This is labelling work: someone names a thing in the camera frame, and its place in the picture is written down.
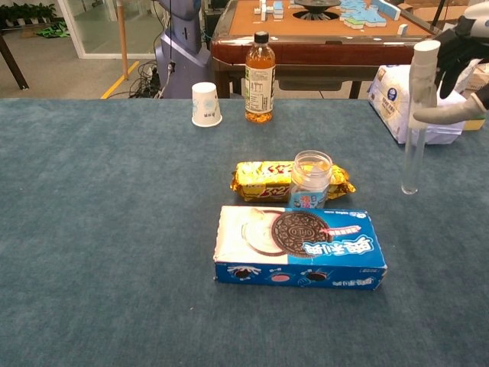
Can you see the single blue white mahjong tile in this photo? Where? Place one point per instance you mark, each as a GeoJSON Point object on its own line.
{"type": "Point", "coordinates": [402, 29]}

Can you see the white tissue pack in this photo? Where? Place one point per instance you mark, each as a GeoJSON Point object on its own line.
{"type": "Point", "coordinates": [389, 103]}

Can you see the blue Oreo cookie box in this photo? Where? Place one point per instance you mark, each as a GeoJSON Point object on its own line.
{"type": "Point", "coordinates": [305, 244]}

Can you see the white paper cup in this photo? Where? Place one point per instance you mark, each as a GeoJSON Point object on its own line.
{"type": "Point", "coordinates": [206, 107]}

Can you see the blue mahjong tile cluster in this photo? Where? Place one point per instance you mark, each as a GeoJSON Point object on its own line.
{"type": "Point", "coordinates": [363, 13]}

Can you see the blue table mat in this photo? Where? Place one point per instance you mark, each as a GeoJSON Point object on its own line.
{"type": "Point", "coordinates": [114, 229]}

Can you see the clear tube with white cap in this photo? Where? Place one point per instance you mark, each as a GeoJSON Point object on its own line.
{"type": "Point", "coordinates": [424, 65]}

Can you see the small clear glass cup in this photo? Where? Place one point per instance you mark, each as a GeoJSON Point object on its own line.
{"type": "Point", "coordinates": [309, 183]}

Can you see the amber tea bottle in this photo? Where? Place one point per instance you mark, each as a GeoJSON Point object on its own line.
{"type": "Point", "coordinates": [260, 84]}

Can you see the potted green plants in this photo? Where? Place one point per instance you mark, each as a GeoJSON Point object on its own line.
{"type": "Point", "coordinates": [26, 13]}

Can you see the small mahjong tile group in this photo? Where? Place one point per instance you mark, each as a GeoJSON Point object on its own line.
{"type": "Point", "coordinates": [273, 10]}

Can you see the yellow biscuit pack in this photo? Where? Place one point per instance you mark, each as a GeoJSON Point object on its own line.
{"type": "Point", "coordinates": [260, 179]}

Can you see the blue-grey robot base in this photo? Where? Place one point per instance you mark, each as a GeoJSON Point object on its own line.
{"type": "Point", "coordinates": [183, 57]}

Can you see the dark table leg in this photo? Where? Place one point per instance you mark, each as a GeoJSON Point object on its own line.
{"type": "Point", "coordinates": [13, 65]}

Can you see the brown mahjong table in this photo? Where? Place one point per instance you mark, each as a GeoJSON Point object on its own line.
{"type": "Point", "coordinates": [324, 49]}

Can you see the wooden pole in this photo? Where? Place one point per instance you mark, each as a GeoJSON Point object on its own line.
{"type": "Point", "coordinates": [123, 42]}

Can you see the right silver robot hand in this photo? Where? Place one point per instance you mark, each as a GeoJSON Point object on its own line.
{"type": "Point", "coordinates": [458, 46]}

